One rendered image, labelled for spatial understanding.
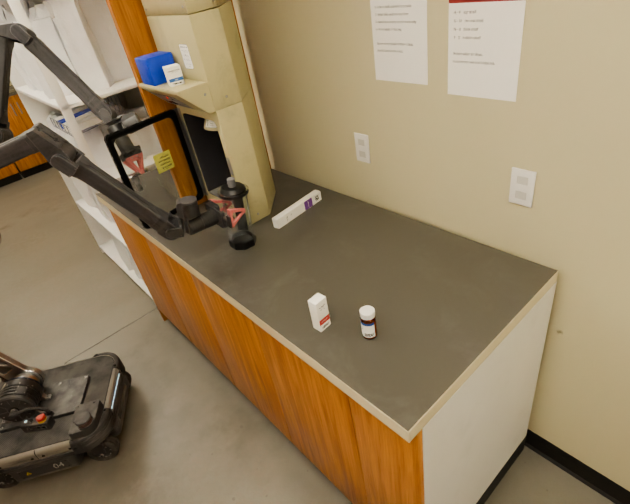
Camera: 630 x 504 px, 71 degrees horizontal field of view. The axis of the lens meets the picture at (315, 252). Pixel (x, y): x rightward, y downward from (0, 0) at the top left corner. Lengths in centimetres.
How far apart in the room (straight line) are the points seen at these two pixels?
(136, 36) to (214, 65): 39
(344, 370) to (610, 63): 93
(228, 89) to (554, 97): 101
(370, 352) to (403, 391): 15
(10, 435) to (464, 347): 205
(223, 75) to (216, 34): 13
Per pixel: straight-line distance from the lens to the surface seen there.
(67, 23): 279
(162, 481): 231
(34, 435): 248
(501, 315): 130
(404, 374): 114
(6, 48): 208
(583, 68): 127
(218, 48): 163
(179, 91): 157
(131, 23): 191
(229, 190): 156
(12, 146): 151
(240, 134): 170
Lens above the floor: 183
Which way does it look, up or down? 35 degrees down
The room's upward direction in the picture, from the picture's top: 11 degrees counter-clockwise
